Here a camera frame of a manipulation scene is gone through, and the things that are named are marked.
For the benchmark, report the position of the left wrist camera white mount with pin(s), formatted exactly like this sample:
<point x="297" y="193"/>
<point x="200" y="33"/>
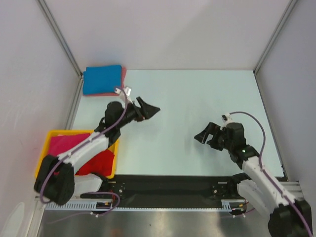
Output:
<point x="124" y="94"/>

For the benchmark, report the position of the blue t-shirt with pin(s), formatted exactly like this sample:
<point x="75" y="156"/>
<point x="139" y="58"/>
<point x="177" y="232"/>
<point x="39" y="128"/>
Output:
<point x="102" y="80"/>

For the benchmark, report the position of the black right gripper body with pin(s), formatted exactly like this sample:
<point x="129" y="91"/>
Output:
<point x="220" y="140"/>

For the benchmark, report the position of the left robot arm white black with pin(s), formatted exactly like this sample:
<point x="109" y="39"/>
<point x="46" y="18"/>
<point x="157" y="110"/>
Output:
<point x="56" y="176"/>

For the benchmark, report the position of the right aluminium frame post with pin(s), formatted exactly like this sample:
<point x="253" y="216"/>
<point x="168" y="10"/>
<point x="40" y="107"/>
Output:
<point x="277" y="31"/>

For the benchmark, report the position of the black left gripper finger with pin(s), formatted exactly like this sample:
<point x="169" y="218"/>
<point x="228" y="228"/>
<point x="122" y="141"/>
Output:
<point x="142" y="103"/>
<point x="149" y="111"/>

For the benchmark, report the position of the red t-shirt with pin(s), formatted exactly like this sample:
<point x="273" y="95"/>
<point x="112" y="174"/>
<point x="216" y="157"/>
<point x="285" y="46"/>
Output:
<point x="101" y="164"/>

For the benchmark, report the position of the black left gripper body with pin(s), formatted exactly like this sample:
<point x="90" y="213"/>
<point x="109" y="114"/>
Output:
<point x="132" y="113"/>

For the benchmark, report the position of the folded salmon pink t-shirt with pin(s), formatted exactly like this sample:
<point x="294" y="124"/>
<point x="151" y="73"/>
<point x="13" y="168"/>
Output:
<point x="123" y="74"/>

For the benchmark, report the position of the grey slotted cable duct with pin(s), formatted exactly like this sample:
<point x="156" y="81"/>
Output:
<point x="225" y="205"/>

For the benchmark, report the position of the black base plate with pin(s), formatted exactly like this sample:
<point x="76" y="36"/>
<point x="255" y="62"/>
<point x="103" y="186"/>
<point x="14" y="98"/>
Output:
<point x="175" y="189"/>

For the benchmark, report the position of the magenta t-shirt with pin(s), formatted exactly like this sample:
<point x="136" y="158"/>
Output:
<point x="61" y="144"/>

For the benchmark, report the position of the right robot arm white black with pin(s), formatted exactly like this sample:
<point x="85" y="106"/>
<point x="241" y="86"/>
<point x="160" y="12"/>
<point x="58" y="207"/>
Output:
<point x="287" y="216"/>

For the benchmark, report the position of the yellow plastic bin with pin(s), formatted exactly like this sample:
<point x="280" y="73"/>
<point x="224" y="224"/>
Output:
<point x="113" y="148"/>

